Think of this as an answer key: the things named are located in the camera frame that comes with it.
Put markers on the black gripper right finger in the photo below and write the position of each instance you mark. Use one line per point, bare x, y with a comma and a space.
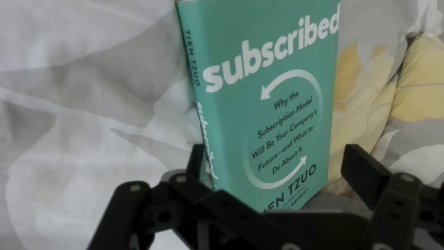
406, 214

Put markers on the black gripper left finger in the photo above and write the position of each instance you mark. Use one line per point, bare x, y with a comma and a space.
200, 217

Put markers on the teal hardcover book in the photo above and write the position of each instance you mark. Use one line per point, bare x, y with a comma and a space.
263, 78

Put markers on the grey yellow floral bedspread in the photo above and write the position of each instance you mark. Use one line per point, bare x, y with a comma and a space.
94, 93

